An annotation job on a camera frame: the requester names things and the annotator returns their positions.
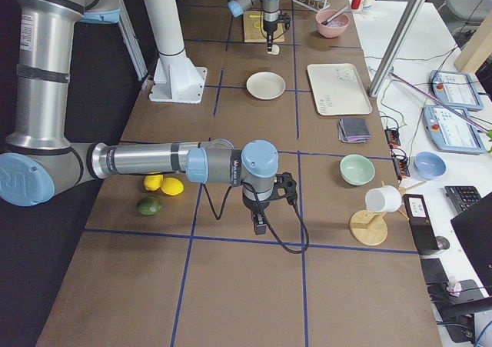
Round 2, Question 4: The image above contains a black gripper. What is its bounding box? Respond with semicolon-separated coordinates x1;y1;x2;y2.
261;11;291;52
242;172;298;235

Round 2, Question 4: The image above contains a white steamed bun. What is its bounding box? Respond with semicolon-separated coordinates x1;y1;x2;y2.
268;45;280;55

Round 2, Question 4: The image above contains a cream round plate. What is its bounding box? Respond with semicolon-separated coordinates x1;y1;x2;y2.
246;72;286;100

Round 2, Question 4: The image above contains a white bear tray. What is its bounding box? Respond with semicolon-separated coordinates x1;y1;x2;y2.
307;63;372;116

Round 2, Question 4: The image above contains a wooden cutting board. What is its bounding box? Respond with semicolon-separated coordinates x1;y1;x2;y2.
242;10;285;44

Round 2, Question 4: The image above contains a pink bowl with ice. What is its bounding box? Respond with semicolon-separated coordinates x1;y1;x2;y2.
315;9;351;38

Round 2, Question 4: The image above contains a yellow lemon lower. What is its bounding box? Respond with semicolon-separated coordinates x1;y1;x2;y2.
160;177;185;196

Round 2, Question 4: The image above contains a yellow lemon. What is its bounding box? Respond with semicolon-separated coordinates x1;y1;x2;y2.
160;177;185;196
143;174;164;192

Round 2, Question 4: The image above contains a paper cup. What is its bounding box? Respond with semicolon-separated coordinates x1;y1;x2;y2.
361;0;376;14

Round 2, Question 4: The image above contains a green bowl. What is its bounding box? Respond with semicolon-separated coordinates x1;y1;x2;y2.
340;155;375;186

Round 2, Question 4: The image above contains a wooden cup stand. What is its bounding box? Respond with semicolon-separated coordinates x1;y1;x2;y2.
349;181;425;246

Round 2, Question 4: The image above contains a green lime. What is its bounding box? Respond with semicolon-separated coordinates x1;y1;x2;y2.
136;196;162;216

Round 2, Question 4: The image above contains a yellow lemon upper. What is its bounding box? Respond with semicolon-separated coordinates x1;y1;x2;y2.
143;174;164;192

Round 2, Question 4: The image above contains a grey folded cloth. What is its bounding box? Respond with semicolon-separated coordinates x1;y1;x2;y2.
338;118;371;143

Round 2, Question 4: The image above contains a white cup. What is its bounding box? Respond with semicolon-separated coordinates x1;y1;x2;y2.
364;185;403;212

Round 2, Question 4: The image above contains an orange circuit board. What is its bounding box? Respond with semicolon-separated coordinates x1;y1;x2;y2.
384;128;401;147

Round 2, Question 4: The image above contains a black box device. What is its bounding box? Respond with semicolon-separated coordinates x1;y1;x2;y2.
403;194;439;255

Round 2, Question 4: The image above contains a blue bowl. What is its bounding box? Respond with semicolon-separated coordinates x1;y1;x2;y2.
414;152;447;180

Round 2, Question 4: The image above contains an upper teach pendant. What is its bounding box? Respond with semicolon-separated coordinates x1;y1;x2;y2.
430;70;484;112

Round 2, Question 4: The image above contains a teach pendant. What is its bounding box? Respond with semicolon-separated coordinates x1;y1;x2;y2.
423;105;486;155
430;70;484;112

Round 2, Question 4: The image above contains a black keyboard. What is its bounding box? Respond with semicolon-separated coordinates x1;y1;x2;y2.
444;185;481;213

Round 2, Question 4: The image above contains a lower teach pendant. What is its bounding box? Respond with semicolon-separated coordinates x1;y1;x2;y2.
423;105;486;155

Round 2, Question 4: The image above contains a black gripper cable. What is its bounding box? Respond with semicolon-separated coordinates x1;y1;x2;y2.
202;183;311;254

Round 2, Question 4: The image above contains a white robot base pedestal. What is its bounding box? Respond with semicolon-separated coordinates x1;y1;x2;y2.
144;0;208;104

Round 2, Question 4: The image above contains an aluminium frame post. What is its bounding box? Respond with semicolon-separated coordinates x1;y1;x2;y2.
369;0;426;97

